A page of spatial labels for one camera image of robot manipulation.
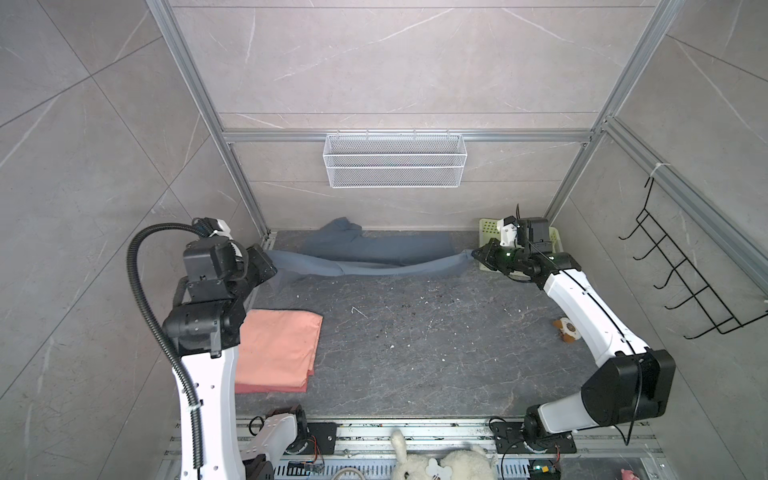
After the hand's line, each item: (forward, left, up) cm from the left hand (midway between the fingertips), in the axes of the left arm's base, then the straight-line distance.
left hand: (259, 246), depth 61 cm
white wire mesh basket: (+48, -31, -11) cm, 58 cm away
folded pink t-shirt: (-8, +5, -36) cm, 38 cm away
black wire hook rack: (-15, -95, -7) cm, 97 cm away
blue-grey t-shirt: (+34, -10, -39) cm, 53 cm away
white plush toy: (-37, -44, -31) cm, 65 cm away
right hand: (+11, -51, -16) cm, 55 cm away
